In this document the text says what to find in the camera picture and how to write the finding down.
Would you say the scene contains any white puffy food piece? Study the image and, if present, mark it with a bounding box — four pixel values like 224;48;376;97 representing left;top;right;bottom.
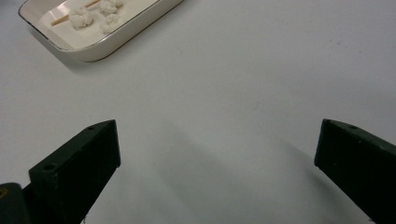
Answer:
98;0;125;15
100;13;121;35
68;7;94;30

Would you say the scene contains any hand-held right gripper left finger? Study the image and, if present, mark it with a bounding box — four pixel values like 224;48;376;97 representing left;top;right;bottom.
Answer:
21;119;121;224

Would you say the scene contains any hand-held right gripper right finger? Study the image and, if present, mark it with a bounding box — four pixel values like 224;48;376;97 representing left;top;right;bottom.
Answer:
314;118;396;224

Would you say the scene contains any wooden skewer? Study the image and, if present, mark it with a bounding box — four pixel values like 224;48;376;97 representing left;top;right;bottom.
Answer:
50;0;103;27

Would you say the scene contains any white rectangular tray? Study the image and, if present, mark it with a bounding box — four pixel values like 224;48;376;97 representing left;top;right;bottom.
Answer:
18;0;185;63

